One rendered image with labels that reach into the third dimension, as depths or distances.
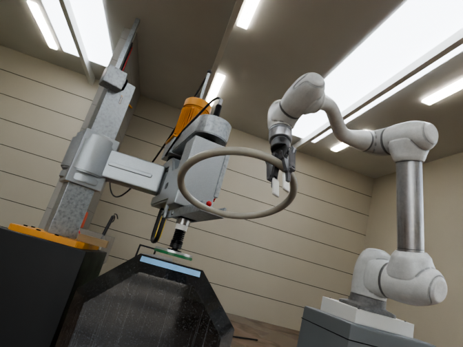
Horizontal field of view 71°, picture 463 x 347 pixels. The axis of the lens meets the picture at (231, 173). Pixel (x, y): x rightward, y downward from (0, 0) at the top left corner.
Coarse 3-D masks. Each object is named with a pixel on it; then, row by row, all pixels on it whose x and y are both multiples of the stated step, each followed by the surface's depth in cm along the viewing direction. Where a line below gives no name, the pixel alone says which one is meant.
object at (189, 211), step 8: (184, 208) 173; (192, 208) 159; (224, 208) 152; (168, 216) 201; (176, 216) 185; (184, 216) 178; (192, 216) 171; (200, 216) 164; (208, 216) 158; (216, 216) 152
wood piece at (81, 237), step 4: (80, 236) 226; (84, 236) 226; (88, 236) 227; (80, 240) 225; (84, 240) 226; (88, 240) 227; (92, 240) 227; (96, 240) 228; (100, 240) 229; (104, 240) 229; (92, 244) 227; (96, 244) 228; (100, 244) 228; (104, 244) 229
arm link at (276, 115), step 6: (276, 102) 133; (270, 108) 134; (276, 108) 127; (270, 114) 131; (276, 114) 127; (282, 114) 125; (270, 120) 129; (276, 120) 127; (282, 120) 126; (288, 120) 126; (294, 120) 126; (270, 126) 129
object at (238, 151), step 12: (192, 156) 120; (204, 156) 117; (252, 156) 114; (264, 156) 115; (180, 168) 126; (180, 180) 130; (204, 204) 147; (288, 204) 138; (228, 216) 150; (240, 216) 150; (252, 216) 149; (264, 216) 147
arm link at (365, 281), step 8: (360, 256) 152; (368, 256) 148; (376, 256) 147; (384, 256) 147; (360, 264) 150; (368, 264) 146; (376, 264) 144; (360, 272) 148; (368, 272) 145; (376, 272) 141; (352, 280) 152; (360, 280) 147; (368, 280) 143; (376, 280) 140; (352, 288) 150; (360, 288) 146; (368, 288) 143; (376, 288) 140; (368, 296) 143; (376, 296) 142; (384, 296) 140
